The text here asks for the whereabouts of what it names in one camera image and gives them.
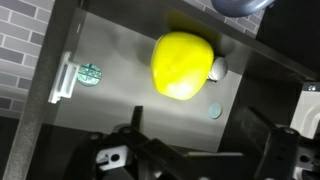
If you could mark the yellow toy fruit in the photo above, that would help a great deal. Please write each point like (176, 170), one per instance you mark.
(180, 63)

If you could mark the white plastic door catch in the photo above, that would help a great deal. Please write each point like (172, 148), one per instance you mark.
(63, 78)

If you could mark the teal screw cover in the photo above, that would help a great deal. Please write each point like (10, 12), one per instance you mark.
(89, 75)
(215, 111)

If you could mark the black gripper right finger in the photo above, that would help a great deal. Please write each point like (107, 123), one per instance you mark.
(280, 156)

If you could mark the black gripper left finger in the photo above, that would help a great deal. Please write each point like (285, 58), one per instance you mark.
(110, 166)

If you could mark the small gray toy ball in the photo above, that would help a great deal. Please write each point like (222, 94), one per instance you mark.
(219, 68)

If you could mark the black white toy kitchen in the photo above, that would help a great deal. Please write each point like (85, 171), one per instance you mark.
(126, 110)

